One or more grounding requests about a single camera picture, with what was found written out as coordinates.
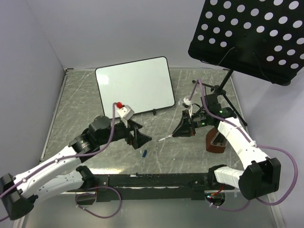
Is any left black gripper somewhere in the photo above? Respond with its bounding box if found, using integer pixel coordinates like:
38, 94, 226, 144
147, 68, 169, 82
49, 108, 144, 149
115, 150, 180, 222
98, 117, 152, 148

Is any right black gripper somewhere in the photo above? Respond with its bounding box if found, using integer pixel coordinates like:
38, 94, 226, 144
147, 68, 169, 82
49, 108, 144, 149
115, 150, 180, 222
172, 109, 209, 137

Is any white marker pen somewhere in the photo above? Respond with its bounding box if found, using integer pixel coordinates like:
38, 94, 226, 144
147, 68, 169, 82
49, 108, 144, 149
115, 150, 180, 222
157, 134, 172, 142

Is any blue marker cap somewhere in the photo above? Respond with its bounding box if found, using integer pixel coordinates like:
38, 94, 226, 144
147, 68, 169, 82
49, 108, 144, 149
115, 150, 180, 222
142, 150, 147, 158

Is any white whiteboard black frame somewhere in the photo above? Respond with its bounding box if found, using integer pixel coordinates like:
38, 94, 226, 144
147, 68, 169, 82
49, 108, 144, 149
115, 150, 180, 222
95, 57, 175, 117

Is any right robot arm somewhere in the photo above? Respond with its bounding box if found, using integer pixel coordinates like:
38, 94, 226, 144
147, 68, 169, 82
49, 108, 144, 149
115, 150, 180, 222
172, 95, 281, 200

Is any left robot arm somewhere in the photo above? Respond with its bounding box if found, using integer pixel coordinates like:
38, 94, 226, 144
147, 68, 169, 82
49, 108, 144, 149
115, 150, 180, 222
0, 116, 151, 220

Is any black perforated music stand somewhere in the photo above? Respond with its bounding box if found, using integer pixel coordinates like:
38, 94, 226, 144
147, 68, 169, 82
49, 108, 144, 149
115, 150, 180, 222
187, 0, 304, 126

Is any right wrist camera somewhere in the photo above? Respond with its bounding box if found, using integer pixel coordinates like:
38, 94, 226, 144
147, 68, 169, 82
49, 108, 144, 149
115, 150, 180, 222
178, 97, 193, 116

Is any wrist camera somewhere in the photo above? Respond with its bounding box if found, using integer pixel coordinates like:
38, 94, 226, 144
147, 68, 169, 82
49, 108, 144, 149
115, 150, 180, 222
116, 102, 134, 127
178, 97, 193, 116

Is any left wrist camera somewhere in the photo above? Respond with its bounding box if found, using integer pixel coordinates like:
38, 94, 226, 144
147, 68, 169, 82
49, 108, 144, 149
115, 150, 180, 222
116, 102, 134, 127

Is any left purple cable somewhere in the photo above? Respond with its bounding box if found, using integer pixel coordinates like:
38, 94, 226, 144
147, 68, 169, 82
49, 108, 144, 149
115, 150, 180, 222
0, 102, 119, 220

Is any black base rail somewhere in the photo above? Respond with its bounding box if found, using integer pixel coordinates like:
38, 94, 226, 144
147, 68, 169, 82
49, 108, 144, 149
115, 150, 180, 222
65, 172, 236, 203

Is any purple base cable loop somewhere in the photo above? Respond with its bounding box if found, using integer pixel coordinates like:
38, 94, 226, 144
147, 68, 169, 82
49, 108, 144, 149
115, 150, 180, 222
75, 186, 123, 218

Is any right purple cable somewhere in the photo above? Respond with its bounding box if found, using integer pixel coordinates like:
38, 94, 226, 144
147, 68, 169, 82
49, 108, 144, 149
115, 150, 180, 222
190, 79, 299, 206

